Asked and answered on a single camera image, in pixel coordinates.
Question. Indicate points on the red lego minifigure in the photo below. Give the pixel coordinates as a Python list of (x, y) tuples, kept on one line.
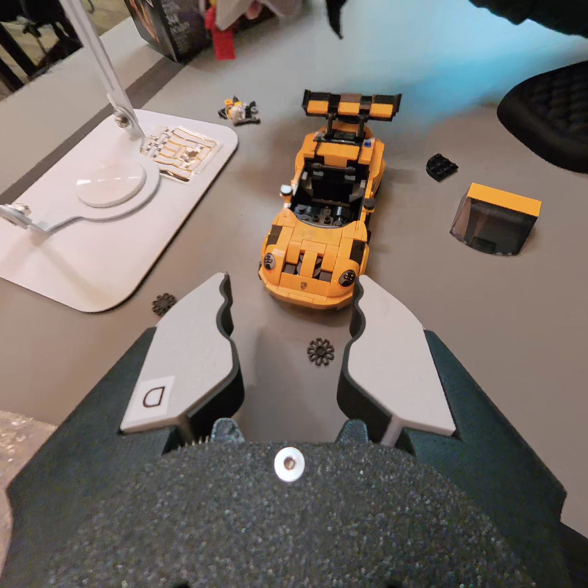
[(224, 46)]

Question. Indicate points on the yellow lego car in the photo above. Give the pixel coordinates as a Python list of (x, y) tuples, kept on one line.
[(317, 248)]

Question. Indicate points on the clear plastic bag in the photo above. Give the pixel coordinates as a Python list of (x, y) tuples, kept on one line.
[(23, 441)]

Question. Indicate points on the black padded wrist rest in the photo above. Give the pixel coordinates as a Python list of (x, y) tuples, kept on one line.
[(546, 119)]

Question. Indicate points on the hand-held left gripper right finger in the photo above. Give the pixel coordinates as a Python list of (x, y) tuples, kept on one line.
[(395, 363)]

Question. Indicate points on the lego set box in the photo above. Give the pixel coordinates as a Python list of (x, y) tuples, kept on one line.
[(174, 27)]

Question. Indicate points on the dark studded lego plate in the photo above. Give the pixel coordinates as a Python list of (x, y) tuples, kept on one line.
[(442, 166)]

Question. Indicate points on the lego sticker sheet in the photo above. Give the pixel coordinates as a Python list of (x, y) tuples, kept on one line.
[(183, 154)]

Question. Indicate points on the person's right forearm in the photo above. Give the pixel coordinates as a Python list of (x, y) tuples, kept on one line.
[(528, 13)]

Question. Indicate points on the pile of small lego parts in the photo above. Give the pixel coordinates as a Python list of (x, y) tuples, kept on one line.
[(241, 110)]

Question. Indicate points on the white desk stand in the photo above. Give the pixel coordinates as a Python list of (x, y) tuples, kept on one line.
[(92, 257)]

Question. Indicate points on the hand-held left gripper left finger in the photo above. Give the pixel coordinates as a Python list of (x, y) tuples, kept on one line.
[(183, 358)]

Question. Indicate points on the yellow lego car roof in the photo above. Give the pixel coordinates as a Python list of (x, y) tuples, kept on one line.
[(505, 202)]

